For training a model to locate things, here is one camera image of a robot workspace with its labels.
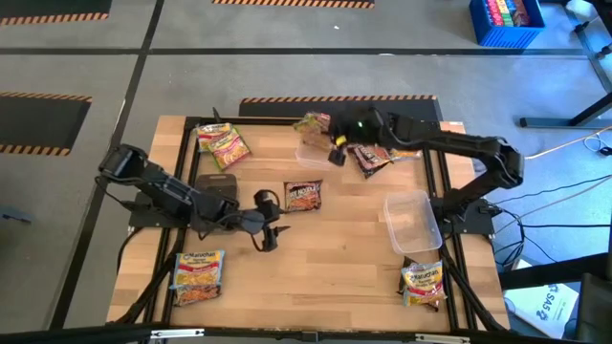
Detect dark grey chair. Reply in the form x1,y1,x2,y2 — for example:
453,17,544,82
576,271,612,344

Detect cream power cable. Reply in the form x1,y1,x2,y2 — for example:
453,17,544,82
524,124,612,160

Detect black cable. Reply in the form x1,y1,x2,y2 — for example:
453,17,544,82
520,222,612,229
492,174,612,206

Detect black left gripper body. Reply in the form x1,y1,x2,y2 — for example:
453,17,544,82
252,190,284,230

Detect silver metal bracket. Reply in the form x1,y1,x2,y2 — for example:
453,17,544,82
150,328,206,340
414,333,472,344

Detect blue plastic crate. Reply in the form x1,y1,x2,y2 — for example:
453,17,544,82
468,0,546,49

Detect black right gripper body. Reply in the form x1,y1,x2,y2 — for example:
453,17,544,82
333,106,386,147

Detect clear plastic container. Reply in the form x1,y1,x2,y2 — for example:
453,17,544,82
382,188,444,255

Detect dark floor object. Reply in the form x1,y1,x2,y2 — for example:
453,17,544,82
0,204,34,226

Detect black metal beam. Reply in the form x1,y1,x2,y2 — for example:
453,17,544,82
496,252,612,291

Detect black aluminium table frame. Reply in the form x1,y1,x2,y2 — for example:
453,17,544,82
112,113,512,335

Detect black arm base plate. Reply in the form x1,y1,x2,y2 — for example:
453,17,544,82
127,190,198,229
428,196,496,236

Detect white printed cardboard box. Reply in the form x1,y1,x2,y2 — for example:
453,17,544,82
502,281,580,340

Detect dark smoked plastic container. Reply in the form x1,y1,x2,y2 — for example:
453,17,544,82
193,172,239,204

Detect black hazard-striped floor mat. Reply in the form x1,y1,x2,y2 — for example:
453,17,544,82
0,0,114,27
211,0,376,10
0,91,93,158
237,94,444,123

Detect colourful packs in crate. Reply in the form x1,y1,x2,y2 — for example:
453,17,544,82
483,0,532,28

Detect dark metal desk frame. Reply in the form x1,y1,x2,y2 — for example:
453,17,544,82
518,0,612,131

